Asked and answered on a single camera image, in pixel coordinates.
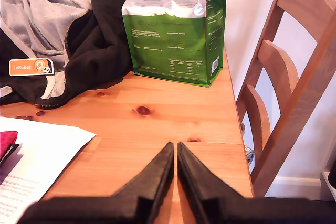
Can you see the dark brown grey jacket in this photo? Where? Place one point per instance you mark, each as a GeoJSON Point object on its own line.
{"type": "Point", "coordinates": [99, 51]}

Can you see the printed white paper sheet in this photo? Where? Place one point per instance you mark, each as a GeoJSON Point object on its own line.
{"type": "Point", "coordinates": [52, 150]}

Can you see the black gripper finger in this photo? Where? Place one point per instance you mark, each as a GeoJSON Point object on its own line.
{"type": "Point", "coordinates": [194, 182]}
{"type": "Point", "coordinates": [157, 182]}

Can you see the orange LeRobot badge sticker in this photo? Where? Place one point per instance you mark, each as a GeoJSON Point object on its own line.
{"type": "Point", "coordinates": [26, 67]}

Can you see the wooden chair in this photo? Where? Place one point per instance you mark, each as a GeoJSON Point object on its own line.
{"type": "Point", "coordinates": [298, 108]}

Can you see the green silver pet food bag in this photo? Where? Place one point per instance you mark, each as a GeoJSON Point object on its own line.
{"type": "Point", "coordinates": [170, 51]}

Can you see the pink fabric zip pouch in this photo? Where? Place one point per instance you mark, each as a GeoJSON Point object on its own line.
{"type": "Point", "coordinates": [6, 142]}

